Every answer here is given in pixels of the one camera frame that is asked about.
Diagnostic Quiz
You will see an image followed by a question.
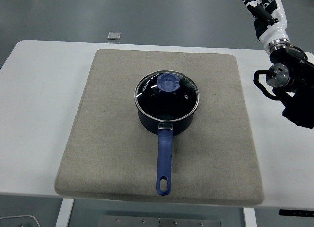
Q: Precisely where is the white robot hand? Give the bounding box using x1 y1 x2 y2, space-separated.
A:
239 0 289 45

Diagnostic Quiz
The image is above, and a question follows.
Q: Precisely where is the glass lid with blue knob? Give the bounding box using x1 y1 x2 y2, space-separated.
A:
134 69 200 121

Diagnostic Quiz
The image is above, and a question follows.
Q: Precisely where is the black table control panel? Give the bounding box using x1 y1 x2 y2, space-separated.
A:
279 209 314 217

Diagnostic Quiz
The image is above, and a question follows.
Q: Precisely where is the white table leg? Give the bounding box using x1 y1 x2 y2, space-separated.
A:
55 199 75 227
242 207 257 227

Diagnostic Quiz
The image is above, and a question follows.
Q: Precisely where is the beige fabric mat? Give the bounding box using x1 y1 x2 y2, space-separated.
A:
53 49 265 207

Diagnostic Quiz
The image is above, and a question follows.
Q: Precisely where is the black pot with blue handle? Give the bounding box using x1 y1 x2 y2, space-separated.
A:
135 99 198 196

